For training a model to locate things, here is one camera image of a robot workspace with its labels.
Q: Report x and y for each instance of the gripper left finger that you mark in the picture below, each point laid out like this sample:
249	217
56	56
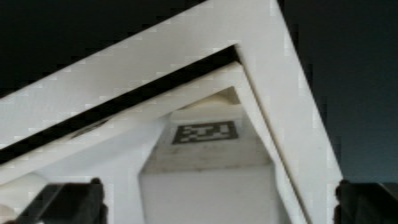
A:
68	204

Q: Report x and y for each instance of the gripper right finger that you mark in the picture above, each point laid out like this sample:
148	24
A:
367	203

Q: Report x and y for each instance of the white leg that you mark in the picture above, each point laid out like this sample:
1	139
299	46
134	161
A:
208	177

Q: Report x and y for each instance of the white square tabletop part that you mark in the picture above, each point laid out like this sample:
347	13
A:
104	152

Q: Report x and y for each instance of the white U-shaped fence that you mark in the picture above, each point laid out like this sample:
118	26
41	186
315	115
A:
226	32

